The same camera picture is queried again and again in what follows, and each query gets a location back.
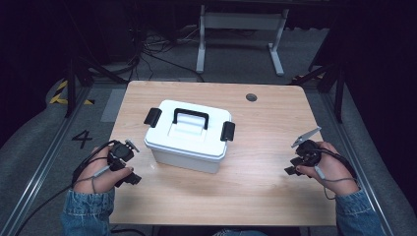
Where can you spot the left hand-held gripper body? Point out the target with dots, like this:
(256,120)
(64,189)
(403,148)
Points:
(121,152)

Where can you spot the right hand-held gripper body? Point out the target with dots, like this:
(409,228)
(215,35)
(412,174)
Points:
(308,151)

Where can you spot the white lidded storage box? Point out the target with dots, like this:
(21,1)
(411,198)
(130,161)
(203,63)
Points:
(190,144)

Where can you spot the person's right hand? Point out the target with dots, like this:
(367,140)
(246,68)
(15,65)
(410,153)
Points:
(331,170)

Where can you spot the person's left hand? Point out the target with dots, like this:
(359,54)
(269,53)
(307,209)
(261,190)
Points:
(101,177)

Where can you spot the black tripod stand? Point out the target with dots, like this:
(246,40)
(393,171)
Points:
(339,95)
(70,88)

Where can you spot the grey table grommet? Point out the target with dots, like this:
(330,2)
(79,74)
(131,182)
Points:
(251,97)

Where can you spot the person's denim knee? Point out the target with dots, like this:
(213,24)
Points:
(239,233)

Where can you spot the metal floor rail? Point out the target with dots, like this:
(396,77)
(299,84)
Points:
(357,164)
(39,170)

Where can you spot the white metal stand frame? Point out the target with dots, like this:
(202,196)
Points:
(242,21)

